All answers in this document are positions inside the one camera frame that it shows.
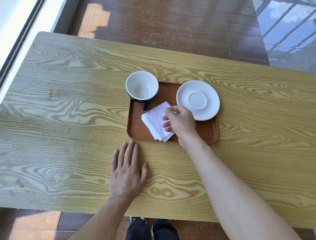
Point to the person's right hand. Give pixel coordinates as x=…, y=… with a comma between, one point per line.
x=184, y=124

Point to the person's left hand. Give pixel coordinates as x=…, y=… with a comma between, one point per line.
x=124, y=178

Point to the person's left thumb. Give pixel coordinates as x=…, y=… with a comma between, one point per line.
x=144, y=171

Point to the person's left little finger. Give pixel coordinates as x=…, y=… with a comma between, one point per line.
x=114, y=159

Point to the person's left middle finger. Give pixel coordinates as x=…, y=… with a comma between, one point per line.
x=128, y=154

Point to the person's right thumb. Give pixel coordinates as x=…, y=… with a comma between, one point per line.
x=167, y=128

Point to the white napkin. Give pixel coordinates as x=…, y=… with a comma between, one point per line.
x=155, y=121

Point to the person's right forearm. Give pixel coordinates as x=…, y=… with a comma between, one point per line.
x=229, y=197

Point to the person's left forearm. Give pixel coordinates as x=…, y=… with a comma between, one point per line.
x=103, y=220

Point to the brown wooden tray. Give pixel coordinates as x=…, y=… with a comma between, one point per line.
x=138, y=126

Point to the white saucer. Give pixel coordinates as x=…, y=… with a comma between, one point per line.
x=197, y=99

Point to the black and white shoe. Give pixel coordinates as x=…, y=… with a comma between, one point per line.
x=135, y=219

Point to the black cup with white inside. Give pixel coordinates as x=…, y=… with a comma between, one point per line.
x=142, y=86

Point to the person's black trousers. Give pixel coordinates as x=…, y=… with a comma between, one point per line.
x=148, y=231

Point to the black window frame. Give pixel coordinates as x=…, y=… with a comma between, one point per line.
x=19, y=42

